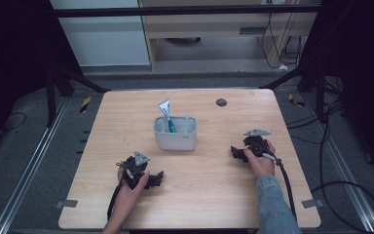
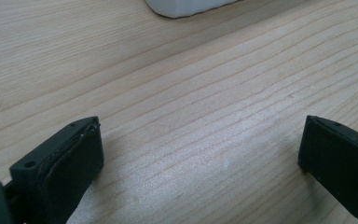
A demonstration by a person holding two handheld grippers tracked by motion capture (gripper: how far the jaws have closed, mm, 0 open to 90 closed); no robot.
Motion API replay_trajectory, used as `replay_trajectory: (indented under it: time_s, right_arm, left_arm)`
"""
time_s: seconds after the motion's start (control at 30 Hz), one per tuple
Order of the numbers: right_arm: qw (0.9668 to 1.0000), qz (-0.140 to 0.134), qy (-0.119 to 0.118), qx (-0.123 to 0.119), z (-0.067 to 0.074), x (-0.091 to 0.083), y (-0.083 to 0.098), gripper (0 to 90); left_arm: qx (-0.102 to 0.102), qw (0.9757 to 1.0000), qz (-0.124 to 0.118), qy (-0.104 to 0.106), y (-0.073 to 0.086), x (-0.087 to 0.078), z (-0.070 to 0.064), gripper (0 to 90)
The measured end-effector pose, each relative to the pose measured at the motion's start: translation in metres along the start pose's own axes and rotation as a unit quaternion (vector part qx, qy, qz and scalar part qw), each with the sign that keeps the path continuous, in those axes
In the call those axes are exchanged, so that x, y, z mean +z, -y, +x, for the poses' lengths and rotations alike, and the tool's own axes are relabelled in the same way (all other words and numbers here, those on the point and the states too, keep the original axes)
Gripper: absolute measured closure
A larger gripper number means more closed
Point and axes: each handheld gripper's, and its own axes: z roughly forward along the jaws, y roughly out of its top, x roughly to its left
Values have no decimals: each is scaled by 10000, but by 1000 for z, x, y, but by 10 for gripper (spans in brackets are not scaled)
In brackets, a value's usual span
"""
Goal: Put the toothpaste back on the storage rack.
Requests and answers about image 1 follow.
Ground black metal stand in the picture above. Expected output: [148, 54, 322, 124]
[258, 60, 343, 124]
[44, 60, 112, 129]

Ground white plastic holder box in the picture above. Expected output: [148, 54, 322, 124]
[152, 115, 199, 152]

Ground black horizontal frame bar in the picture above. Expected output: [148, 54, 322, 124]
[53, 4, 321, 19]

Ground thin black floor cable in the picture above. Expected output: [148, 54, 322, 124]
[0, 111, 28, 134]

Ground white cabinet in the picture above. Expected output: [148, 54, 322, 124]
[49, 0, 151, 68]

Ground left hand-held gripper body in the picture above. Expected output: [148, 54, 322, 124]
[115, 150, 151, 191]

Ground black curtain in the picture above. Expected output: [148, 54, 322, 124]
[0, 0, 83, 159]
[299, 0, 374, 180]

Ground grey metal table bracket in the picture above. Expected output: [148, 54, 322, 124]
[300, 198, 324, 210]
[55, 199, 79, 210]

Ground person's right hand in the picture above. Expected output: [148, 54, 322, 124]
[243, 139, 278, 178]

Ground yellow and black floor tape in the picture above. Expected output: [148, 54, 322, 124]
[287, 93, 307, 108]
[79, 96, 93, 114]

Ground black hanging desk cables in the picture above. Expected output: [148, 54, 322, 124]
[260, 12, 302, 70]

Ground aluminium floor rail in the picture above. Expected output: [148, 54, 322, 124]
[301, 93, 374, 234]
[0, 97, 70, 234]

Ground white and teal toothpaste tube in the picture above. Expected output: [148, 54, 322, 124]
[157, 98, 178, 134]

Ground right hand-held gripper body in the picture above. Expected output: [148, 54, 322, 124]
[242, 128, 273, 159]

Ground person's left hand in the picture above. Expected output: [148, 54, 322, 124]
[115, 169, 151, 213]

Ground light wooden desk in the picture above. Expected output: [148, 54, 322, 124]
[137, 0, 319, 71]

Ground black looped floor cable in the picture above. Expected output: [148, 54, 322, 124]
[309, 99, 374, 234]

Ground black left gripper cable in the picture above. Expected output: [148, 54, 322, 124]
[106, 180, 127, 222]

